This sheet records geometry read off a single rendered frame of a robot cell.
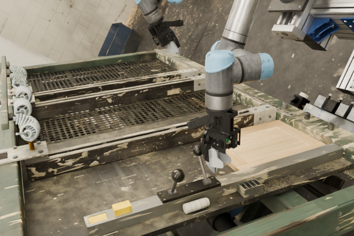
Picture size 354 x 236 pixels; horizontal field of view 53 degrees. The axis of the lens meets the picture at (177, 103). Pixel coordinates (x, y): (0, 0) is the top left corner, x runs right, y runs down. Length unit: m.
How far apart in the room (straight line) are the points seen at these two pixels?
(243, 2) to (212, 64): 0.23
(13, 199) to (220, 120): 0.61
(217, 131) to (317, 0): 1.03
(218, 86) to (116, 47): 4.78
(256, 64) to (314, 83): 1.91
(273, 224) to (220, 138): 0.26
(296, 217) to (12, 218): 0.74
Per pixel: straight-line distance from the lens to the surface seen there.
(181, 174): 0.99
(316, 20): 1.82
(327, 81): 2.80
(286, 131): 1.58
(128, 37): 5.71
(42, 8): 6.45
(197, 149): 1.11
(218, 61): 0.90
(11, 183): 1.18
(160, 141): 1.41
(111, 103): 1.92
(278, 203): 1.26
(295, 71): 3.02
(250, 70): 0.95
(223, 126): 0.96
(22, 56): 5.03
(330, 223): 1.13
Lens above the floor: 2.12
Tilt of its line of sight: 31 degrees down
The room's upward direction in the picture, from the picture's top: 64 degrees counter-clockwise
